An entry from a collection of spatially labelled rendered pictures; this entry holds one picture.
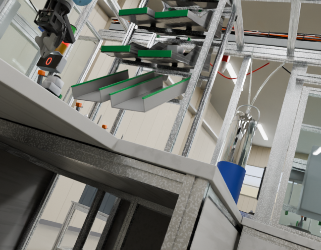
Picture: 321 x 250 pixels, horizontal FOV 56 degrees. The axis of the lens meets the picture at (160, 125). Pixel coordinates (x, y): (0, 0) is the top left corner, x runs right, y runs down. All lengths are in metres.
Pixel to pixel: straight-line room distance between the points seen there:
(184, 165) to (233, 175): 1.02
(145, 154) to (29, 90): 0.26
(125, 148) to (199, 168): 0.17
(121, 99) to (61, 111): 0.42
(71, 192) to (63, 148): 5.23
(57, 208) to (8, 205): 3.60
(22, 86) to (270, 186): 1.63
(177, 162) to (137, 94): 0.46
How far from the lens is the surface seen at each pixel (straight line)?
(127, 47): 1.02
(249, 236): 1.29
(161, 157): 0.61
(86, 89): 1.05
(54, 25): 1.16
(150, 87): 1.07
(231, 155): 1.64
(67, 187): 5.87
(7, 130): 0.89
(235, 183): 1.60
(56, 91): 1.22
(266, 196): 1.92
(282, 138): 2.02
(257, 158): 12.49
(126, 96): 0.97
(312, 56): 2.26
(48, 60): 1.48
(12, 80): 0.51
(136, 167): 0.64
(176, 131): 0.95
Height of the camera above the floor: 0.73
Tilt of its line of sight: 17 degrees up
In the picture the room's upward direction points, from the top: 21 degrees clockwise
